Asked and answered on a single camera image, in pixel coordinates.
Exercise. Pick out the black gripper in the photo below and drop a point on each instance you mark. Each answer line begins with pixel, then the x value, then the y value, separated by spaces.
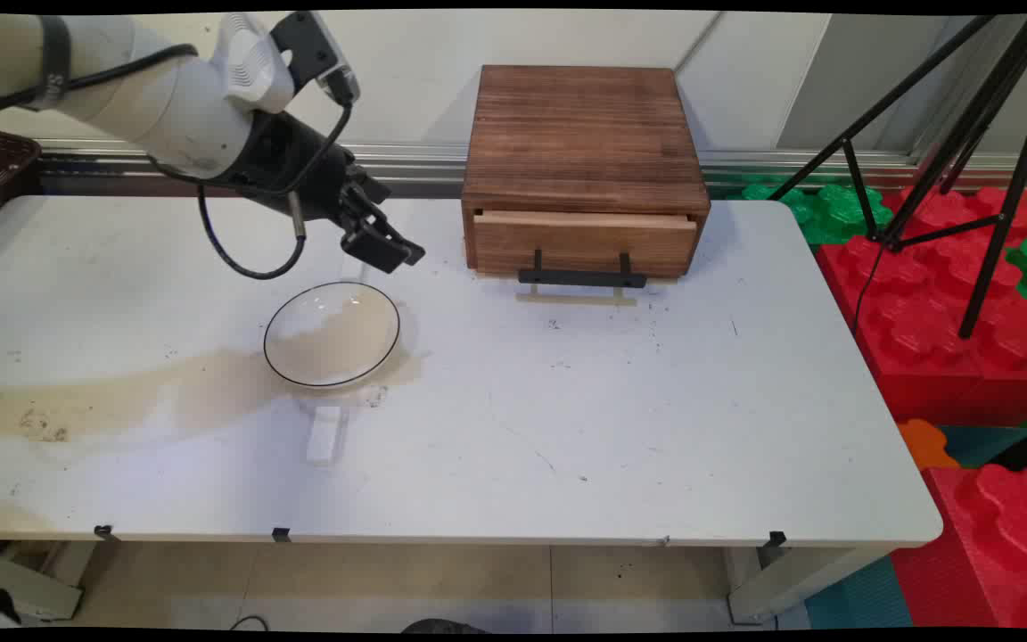
pixel 291 165

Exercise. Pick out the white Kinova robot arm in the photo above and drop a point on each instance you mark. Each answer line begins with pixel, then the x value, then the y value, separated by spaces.
pixel 166 107

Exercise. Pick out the clear glass bowl black rim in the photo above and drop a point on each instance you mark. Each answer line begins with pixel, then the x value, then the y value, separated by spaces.
pixel 332 352

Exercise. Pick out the wooden cabinet door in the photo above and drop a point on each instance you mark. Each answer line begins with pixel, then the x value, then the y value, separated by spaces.
pixel 567 239

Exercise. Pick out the dark wooden drawer cabinet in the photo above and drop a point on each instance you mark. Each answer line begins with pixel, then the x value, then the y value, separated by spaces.
pixel 580 134

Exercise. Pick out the black table edge clip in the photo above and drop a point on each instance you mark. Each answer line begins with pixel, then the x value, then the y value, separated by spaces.
pixel 103 532
pixel 281 534
pixel 776 539

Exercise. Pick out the large green foam block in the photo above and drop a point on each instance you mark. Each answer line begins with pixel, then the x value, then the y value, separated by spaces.
pixel 834 212

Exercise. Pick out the white table leg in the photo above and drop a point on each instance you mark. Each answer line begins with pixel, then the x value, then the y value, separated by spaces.
pixel 23 584
pixel 799 580

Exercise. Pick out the large red foam block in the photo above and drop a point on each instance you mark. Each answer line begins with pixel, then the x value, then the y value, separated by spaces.
pixel 932 330

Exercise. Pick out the orange foam piece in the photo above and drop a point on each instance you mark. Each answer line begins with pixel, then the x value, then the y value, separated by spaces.
pixel 924 444

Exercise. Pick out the black tripod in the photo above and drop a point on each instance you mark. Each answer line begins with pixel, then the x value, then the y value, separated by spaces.
pixel 995 107

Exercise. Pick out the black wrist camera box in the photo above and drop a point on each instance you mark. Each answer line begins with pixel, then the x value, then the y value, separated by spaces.
pixel 310 49

